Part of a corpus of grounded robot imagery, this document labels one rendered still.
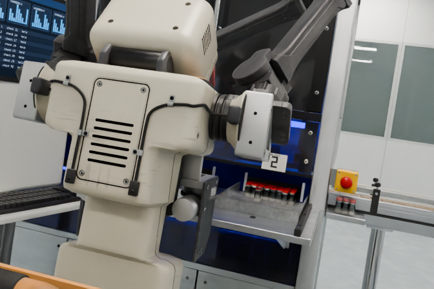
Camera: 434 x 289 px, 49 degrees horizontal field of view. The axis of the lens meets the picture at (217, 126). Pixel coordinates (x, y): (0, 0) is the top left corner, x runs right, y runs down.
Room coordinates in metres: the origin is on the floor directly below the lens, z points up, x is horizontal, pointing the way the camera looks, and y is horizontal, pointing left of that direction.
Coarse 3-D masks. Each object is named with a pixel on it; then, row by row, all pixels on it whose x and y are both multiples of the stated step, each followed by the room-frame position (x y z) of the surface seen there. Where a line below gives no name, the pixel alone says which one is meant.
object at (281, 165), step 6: (270, 156) 1.65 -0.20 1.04; (276, 156) 1.65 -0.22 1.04; (282, 156) 1.64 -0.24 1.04; (264, 162) 1.66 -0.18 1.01; (270, 162) 1.65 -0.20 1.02; (282, 162) 1.64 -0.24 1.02; (264, 168) 1.66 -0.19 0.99; (270, 168) 1.65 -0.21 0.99; (276, 168) 1.64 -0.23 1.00; (282, 168) 1.64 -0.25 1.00
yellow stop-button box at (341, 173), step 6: (342, 168) 1.65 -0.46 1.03; (336, 174) 1.59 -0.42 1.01; (342, 174) 1.58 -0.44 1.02; (348, 174) 1.58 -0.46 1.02; (354, 174) 1.57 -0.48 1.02; (336, 180) 1.59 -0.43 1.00; (354, 180) 1.57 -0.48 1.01; (336, 186) 1.58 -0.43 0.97; (354, 186) 1.57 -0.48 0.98; (348, 192) 1.58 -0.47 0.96; (354, 192) 1.57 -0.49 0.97
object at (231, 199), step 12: (228, 192) 1.59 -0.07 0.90; (240, 192) 1.72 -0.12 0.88; (216, 204) 1.43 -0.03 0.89; (228, 204) 1.42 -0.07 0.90; (240, 204) 1.41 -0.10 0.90; (252, 204) 1.40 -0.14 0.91; (264, 204) 1.56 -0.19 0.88; (276, 204) 1.59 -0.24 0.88; (288, 204) 1.62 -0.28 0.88; (300, 204) 1.65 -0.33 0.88; (264, 216) 1.39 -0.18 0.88; (276, 216) 1.38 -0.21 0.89; (288, 216) 1.37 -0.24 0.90; (300, 216) 1.43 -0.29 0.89
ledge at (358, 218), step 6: (330, 210) 1.64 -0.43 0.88; (330, 216) 1.59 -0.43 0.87; (336, 216) 1.59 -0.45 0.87; (342, 216) 1.58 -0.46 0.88; (348, 216) 1.58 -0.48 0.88; (354, 216) 1.60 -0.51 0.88; (360, 216) 1.61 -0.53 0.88; (348, 222) 1.58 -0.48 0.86; (354, 222) 1.57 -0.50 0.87; (360, 222) 1.57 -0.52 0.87
